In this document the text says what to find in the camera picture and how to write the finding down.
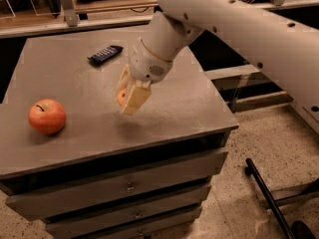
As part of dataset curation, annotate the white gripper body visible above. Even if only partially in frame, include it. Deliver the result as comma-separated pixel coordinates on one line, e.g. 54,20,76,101
129,39,172,83

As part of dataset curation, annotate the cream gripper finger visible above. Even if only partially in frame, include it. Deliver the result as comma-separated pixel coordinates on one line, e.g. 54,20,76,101
116,65,134,92
120,81,152,115

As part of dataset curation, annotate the orange fruit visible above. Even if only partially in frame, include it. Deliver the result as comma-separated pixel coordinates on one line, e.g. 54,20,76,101
117,89,127,106

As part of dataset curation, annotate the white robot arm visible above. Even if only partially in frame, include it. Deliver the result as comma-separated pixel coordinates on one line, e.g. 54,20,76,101
117,0,319,132

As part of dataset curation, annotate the blue rxbar wrapper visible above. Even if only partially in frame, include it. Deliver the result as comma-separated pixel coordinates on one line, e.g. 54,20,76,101
88,45,123,66

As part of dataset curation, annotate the red apple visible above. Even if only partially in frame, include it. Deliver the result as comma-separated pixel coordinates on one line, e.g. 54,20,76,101
28,99,67,134

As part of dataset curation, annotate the grey drawer cabinet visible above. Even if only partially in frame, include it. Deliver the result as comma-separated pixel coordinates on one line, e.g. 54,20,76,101
0,27,237,226

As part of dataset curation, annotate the black metal bar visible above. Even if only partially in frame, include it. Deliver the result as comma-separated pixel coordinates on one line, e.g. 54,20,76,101
245,158,296,239

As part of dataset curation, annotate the bottom drawer front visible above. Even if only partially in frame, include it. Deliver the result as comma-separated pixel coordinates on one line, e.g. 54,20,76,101
86,205,201,239

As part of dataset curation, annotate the drawer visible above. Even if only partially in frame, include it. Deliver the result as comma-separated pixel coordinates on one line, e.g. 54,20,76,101
46,183,210,239
86,205,201,239
6,148,227,221

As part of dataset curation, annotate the top drawer front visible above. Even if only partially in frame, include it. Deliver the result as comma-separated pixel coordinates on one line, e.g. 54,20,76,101
6,148,227,221

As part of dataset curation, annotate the middle drawer front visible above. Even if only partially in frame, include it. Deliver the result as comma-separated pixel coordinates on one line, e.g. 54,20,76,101
46,183,210,239

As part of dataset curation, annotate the metal railing frame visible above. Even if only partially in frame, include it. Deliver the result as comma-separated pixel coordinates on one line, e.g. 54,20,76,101
0,0,319,40

